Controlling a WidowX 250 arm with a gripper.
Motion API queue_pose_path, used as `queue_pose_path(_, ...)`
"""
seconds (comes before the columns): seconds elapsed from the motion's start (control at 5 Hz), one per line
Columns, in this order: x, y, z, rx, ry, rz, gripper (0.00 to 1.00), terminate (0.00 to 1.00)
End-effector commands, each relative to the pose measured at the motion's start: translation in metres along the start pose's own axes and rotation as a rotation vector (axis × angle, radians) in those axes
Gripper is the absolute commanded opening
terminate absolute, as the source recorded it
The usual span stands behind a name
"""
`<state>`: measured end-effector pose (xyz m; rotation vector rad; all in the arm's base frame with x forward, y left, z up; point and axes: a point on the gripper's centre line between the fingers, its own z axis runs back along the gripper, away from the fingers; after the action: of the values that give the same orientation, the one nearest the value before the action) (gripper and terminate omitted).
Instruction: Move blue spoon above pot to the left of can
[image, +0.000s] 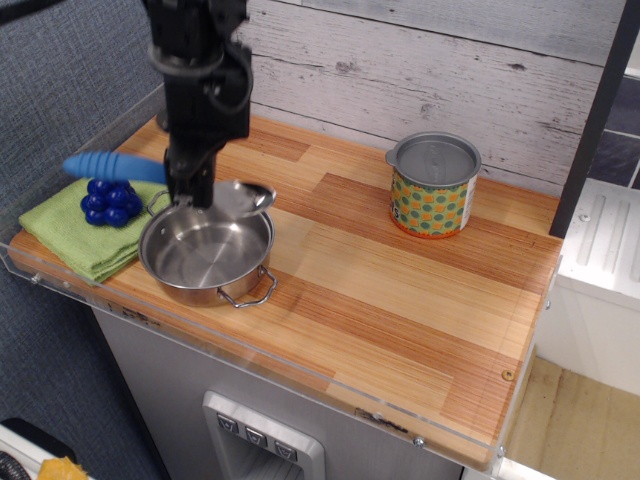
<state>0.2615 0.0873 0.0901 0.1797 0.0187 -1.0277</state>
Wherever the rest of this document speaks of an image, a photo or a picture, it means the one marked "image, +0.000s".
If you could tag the blue handled metal spoon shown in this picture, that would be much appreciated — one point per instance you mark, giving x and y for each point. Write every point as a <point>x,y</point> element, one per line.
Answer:
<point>235,198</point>

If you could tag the green folded cloth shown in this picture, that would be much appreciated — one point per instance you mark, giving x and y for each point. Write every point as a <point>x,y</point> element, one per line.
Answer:
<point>93,252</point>

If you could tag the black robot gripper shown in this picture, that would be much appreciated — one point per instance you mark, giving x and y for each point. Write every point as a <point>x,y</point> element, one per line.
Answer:
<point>208,85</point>

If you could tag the patterned tin can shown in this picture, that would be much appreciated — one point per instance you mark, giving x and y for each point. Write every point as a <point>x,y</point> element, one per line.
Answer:
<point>433,183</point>

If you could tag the blue toy grapes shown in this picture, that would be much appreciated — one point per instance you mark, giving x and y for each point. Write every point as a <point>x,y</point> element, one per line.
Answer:
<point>112,204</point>

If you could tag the dark vertical post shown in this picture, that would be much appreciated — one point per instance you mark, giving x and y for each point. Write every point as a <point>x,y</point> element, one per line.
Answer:
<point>615,67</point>

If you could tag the grey toy fridge cabinet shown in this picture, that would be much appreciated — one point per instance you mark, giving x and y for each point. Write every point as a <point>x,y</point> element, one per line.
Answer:
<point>212,418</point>

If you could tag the white toy sink unit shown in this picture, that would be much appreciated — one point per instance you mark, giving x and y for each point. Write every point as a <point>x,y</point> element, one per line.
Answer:
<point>590,324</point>

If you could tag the stainless steel pot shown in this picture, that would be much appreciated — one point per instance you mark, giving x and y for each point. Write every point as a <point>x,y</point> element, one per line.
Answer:
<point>205,258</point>

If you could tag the yellow sponge piece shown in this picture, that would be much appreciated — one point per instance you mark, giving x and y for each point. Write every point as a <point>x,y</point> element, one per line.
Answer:
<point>61,469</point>

